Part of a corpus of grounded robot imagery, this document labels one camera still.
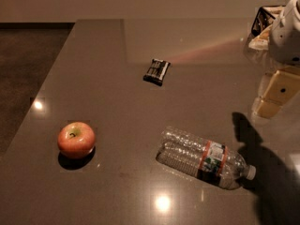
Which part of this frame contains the red apple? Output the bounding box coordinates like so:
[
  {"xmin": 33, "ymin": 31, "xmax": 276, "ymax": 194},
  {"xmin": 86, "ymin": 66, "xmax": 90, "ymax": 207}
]
[{"xmin": 57, "ymin": 122, "xmax": 96, "ymax": 159}]

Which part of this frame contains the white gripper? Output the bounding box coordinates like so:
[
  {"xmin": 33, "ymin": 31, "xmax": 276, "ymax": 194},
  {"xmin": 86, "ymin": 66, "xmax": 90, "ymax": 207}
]
[{"xmin": 252, "ymin": 19, "xmax": 300, "ymax": 119}]

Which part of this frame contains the black wire basket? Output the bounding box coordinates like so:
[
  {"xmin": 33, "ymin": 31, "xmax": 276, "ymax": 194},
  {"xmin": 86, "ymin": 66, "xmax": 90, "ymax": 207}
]
[{"xmin": 251, "ymin": 6, "xmax": 284, "ymax": 37}]

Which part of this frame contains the black snack packet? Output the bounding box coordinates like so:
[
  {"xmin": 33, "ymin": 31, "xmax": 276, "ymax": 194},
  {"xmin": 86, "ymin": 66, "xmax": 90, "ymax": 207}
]
[{"xmin": 143, "ymin": 59, "xmax": 171, "ymax": 86}]

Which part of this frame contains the pale snack bag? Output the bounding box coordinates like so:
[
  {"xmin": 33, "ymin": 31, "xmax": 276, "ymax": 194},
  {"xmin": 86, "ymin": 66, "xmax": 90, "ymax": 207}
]
[{"xmin": 248, "ymin": 25, "xmax": 272, "ymax": 51}]

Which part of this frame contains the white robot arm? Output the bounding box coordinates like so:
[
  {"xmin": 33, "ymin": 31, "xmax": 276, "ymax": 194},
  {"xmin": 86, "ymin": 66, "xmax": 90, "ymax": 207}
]
[{"xmin": 248, "ymin": 0, "xmax": 300, "ymax": 119}]

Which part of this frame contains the clear plastic water bottle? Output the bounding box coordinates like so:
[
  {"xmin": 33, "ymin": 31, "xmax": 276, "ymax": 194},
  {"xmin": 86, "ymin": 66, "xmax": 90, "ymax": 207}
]
[{"xmin": 156, "ymin": 127, "xmax": 256, "ymax": 190}]

